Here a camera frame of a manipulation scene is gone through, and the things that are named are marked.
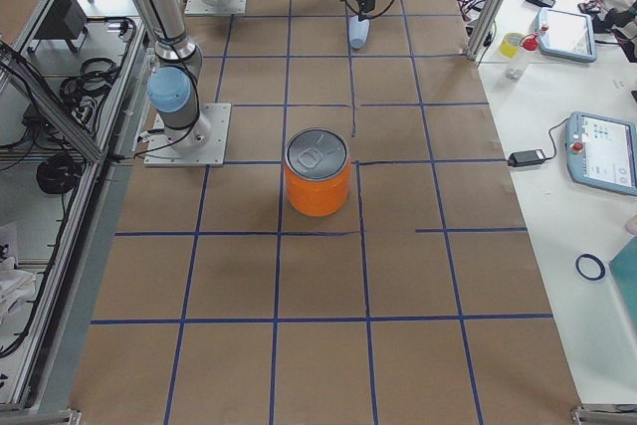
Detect teach pendant far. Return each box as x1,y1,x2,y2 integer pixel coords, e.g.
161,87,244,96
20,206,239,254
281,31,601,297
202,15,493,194
535,7,597,63

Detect orange can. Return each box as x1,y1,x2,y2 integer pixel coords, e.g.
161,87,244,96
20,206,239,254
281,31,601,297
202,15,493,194
285,127,350,217

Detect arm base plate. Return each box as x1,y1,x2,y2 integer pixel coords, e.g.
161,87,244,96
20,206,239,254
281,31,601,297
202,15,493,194
143,104,231,167
184,0,247,17

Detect black power brick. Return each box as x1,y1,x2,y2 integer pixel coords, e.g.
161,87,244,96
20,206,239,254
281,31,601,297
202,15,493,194
507,148,546,168

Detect black cable coil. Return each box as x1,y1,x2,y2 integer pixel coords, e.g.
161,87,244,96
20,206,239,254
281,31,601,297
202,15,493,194
36,153,84,196

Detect aluminium frame post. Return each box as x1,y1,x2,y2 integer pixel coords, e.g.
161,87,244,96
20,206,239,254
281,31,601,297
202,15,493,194
465,0,527,63

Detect green mat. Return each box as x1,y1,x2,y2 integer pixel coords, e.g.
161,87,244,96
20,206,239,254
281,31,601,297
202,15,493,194
609,237,637,322

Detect teach pendant near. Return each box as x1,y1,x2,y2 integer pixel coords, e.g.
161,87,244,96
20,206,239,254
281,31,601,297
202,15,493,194
565,111,636,196

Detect light blue cup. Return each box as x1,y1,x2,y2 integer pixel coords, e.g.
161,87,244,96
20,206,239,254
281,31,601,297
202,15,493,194
348,15,370,50

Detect teach pendant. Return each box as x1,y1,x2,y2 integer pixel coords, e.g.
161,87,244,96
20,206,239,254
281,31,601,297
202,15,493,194
535,7,597,63
565,111,636,196

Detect blue tape ring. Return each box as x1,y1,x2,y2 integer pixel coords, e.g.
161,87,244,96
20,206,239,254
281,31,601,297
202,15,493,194
575,253,607,282

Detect aluminium frame rail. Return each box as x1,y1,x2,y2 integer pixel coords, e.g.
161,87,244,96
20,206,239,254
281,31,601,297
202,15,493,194
1,0,145,412

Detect yellow tape roll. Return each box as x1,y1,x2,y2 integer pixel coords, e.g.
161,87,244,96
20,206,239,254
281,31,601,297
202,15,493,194
499,32,525,59

